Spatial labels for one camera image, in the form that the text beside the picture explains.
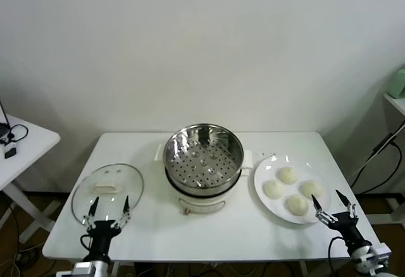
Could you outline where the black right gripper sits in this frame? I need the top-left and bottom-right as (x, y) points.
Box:
(311, 189), (373, 251)

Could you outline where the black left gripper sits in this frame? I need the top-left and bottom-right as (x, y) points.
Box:
(82, 195), (132, 262)

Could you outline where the white steamed baozi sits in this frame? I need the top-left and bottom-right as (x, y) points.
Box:
(264, 180), (285, 200)
(277, 166), (299, 184)
(299, 180), (324, 199)
(286, 194), (309, 216)

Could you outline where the stainless steel steamer basket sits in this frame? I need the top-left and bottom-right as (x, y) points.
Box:
(163, 124), (245, 197)

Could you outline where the glass pot lid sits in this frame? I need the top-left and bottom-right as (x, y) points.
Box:
(70, 163), (145, 228)

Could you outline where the white round plate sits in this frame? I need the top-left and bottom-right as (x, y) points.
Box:
(253, 155), (332, 225)

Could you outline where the white electric cooking pot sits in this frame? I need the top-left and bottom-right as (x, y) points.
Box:
(154, 144), (254, 216)

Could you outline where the white side table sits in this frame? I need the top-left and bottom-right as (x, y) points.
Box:
(0, 112), (61, 243)

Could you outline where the pale green appliance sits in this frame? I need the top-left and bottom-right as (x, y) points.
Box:
(388, 65), (405, 99)

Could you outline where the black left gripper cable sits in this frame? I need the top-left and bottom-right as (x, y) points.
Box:
(80, 234), (93, 254)

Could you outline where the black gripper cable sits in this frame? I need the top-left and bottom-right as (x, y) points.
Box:
(327, 236), (341, 273)
(80, 234), (93, 254)

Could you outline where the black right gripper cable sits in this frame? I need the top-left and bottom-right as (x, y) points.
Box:
(327, 236), (341, 273)

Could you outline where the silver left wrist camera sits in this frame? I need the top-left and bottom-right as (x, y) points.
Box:
(73, 260), (96, 277)

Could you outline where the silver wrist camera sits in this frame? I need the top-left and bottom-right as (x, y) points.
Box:
(73, 260), (96, 277)
(366, 244), (392, 270)

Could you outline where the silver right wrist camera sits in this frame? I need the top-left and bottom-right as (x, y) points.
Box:
(366, 244), (392, 270)

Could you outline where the black power cable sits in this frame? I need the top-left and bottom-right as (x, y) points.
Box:
(349, 140), (402, 195)

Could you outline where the black headset cable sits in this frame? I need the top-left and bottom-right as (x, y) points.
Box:
(0, 124), (29, 147)

